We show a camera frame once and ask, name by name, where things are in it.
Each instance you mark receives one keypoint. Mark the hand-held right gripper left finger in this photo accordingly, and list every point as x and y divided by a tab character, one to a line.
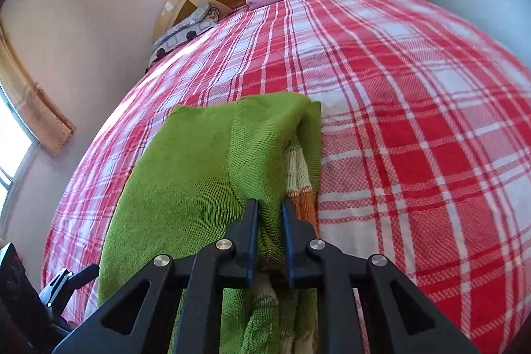
251	254

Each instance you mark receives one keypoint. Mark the grey patterned pillow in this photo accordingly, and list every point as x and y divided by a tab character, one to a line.
182	32

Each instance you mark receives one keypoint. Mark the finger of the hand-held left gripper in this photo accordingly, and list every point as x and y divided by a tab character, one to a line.
70	285

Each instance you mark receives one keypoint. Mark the green striped knit sweater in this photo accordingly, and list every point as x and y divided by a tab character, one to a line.
186	171

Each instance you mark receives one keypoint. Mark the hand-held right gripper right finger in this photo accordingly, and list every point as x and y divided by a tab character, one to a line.
288	250

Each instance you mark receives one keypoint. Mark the yellow side curtain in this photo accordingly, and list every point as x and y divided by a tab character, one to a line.
37	105

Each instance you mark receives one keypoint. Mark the red plaid blanket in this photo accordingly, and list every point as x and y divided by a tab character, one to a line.
415	130

